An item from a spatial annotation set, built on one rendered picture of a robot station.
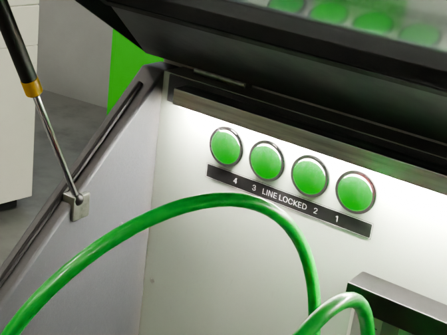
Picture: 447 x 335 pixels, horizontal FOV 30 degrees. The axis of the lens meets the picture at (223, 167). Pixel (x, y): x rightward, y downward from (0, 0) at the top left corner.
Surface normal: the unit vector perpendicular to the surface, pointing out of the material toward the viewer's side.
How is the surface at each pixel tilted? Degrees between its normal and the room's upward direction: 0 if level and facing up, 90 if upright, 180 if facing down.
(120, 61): 90
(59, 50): 90
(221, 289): 90
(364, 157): 90
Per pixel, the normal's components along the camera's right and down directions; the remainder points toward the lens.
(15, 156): 0.73, 0.32
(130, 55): -0.56, 0.23
